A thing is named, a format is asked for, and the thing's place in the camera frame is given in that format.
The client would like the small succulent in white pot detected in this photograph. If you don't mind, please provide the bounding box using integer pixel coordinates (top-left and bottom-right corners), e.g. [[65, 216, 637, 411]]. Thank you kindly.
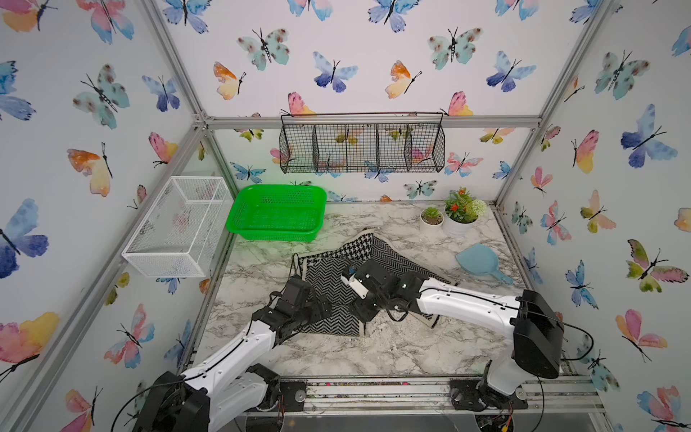
[[419, 206, 444, 237]]

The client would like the light blue plastic scoop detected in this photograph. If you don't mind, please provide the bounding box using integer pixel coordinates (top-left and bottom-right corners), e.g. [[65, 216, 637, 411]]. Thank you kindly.
[[455, 244, 514, 285]]

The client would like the green plastic basket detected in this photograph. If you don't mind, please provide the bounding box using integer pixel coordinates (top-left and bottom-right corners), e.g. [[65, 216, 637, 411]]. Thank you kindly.
[[226, 185, 328, 242]]

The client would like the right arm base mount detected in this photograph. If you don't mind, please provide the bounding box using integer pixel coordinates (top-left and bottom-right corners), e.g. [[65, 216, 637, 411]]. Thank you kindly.
[[449, 378, 528, 412]]

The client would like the black wire wall basket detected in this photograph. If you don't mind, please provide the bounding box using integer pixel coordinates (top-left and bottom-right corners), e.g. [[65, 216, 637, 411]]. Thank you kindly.
[[275, 112, 446, 175]]

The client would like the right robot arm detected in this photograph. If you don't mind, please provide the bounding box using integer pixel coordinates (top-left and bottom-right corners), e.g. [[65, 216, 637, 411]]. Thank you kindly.
[[341, 260, 565, 397]]

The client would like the white mesh wall basket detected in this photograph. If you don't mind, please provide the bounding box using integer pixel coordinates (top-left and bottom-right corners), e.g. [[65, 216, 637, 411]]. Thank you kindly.
[[122, 176, 233, 278]]

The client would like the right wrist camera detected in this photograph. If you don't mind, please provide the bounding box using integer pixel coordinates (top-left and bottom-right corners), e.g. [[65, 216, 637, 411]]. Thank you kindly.
[[341, 261, 380, 299]]

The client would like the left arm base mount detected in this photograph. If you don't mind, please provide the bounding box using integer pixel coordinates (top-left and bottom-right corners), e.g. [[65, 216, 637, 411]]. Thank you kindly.
[[257, 380, 308, 412]]

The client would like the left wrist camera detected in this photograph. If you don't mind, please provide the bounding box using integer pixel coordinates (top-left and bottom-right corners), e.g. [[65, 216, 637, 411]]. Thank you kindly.
[[279, 275, 312, 309]]

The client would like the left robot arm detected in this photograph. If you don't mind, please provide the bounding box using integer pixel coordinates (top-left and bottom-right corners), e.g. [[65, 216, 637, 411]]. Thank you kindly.
[[133, 297, 332, 431]]

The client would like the black white patterned knit scarf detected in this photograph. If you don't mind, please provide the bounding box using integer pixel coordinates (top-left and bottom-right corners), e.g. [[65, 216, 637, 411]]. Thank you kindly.
[[298, 230, 450, 338]]

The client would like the flowering plant in white pot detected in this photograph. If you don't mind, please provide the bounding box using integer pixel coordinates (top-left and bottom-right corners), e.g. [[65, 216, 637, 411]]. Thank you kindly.
[[442, 187, 488, 239]]

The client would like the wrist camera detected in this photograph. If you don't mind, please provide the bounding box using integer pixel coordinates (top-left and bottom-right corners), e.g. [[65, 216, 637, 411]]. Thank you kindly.
[[279, 275, 312, 309], [341, 261, 380, 299]]

